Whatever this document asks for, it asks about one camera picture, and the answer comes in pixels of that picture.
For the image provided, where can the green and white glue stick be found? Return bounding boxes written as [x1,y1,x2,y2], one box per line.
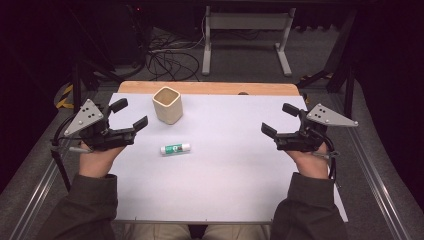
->
[159,143,192,156]

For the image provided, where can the black stand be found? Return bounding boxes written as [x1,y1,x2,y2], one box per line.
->
[66,6,125,113]
[295,9,358,119]

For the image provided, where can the person's right hand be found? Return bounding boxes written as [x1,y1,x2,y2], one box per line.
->
[285,142,331,180]

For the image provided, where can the white metal stand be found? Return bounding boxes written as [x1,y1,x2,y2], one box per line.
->
[201,5,297,77]

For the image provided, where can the person's right leg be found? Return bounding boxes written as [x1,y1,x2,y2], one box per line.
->
[202,223,272,240]

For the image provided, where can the person's leg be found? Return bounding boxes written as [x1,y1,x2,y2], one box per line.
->
[122,223,192,240]
[202,223,272,240]

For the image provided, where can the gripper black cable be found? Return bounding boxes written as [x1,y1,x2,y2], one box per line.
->
[49,112,83,193]
[312,128,342,188]

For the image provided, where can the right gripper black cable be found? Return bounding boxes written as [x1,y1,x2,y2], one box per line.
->
[312,128,342,188]

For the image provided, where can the white table sheet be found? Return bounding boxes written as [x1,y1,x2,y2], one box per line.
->
[108,92,350,224]

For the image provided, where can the yellow and black striped tape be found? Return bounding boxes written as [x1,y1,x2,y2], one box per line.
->
[54,83,75,110]

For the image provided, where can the black floor cables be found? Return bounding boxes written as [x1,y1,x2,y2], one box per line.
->
[144,13,208,83]

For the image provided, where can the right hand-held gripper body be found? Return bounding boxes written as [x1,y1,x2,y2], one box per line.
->
[273,103,360,154]

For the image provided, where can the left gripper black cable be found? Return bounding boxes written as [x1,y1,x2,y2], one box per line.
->
[49,112,83,193]

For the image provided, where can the beige square pen holder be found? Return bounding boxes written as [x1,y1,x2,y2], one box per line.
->
[151,86,184,126]

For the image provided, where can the person's left hand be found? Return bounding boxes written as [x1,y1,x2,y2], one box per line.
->
[78,141,126,180]

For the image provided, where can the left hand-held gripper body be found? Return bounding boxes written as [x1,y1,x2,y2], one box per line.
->
[63,98,138,153]

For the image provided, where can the person's left leg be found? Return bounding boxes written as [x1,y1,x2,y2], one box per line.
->
[122,223,192,240]

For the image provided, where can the aluminium rail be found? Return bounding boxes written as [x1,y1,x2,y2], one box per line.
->
[8,159,62,240]
[346,126,412,240]

